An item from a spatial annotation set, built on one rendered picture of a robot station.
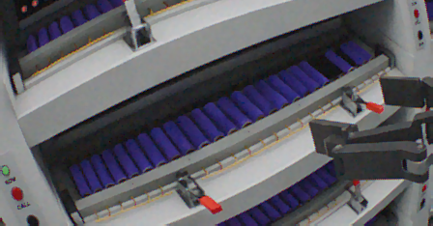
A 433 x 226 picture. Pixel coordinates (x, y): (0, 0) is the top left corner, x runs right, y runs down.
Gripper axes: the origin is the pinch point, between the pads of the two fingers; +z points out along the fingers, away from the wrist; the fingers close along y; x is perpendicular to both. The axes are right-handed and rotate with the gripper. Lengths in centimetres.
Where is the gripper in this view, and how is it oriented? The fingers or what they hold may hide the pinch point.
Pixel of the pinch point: (365, 112)
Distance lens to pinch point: 42.0
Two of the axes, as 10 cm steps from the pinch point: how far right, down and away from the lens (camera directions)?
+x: -3.5, -9.2, -1.9
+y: 8.6, -3.9, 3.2
